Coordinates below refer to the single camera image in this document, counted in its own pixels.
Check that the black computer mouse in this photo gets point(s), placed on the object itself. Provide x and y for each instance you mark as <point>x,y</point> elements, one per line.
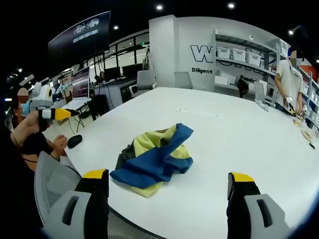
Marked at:
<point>74,141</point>

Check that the white storage bin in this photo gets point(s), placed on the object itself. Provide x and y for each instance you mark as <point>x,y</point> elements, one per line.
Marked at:
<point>239,54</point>
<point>253,59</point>
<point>225,53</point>

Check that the grey metal shelf rack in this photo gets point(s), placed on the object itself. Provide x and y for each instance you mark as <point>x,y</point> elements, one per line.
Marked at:
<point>310,99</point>
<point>239,40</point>

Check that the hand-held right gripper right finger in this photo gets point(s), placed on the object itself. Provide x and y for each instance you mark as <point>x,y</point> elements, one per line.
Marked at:
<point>239,204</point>

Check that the black computer monitor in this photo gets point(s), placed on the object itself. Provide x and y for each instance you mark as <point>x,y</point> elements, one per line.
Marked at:
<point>132,71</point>
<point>112,72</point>

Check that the person's left hand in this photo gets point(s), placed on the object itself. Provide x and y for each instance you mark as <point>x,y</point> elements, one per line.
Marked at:
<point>31,124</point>

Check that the large dark wall screen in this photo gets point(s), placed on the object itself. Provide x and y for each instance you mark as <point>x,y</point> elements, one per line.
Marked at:
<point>79,37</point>

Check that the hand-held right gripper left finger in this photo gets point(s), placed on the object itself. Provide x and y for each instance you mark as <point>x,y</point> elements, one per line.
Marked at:
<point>94,199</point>

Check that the white cloth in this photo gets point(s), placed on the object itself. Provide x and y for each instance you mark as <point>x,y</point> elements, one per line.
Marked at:
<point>263,104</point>

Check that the white box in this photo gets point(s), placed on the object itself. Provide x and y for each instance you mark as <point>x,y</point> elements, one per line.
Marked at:
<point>225,79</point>

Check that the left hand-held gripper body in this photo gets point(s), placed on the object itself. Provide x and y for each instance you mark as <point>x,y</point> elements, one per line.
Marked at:
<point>42,95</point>

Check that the white coat stand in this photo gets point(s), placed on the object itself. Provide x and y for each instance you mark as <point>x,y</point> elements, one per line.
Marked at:
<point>149,58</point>

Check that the black backpack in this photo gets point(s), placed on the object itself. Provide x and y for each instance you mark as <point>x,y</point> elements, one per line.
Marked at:
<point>243,87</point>

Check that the beige flat object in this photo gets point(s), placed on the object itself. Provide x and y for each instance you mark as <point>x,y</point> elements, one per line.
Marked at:
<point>309,134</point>

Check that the lit computer monitor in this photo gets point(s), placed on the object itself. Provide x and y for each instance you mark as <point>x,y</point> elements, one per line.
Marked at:
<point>81,84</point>

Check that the yellow blue grey garment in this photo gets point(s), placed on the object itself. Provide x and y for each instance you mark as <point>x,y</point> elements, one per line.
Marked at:
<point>149,161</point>

